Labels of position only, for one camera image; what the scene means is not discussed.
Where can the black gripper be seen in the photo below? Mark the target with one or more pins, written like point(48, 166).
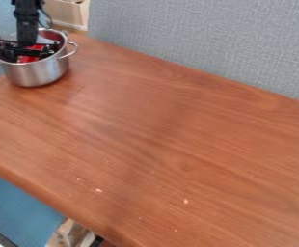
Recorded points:
point(26, 37)

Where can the red plastic block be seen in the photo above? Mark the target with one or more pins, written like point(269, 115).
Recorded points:
point(32, 54)

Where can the stainless steel pot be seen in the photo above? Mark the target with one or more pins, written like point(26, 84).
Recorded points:
point(45, 71)

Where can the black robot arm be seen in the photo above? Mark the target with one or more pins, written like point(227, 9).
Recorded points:
point(28, 6)

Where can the beige wooden cabinet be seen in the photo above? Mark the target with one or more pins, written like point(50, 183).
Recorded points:
point(69, 13)

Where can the white frame under table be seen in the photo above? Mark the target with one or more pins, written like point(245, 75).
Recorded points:
point(70, 235)

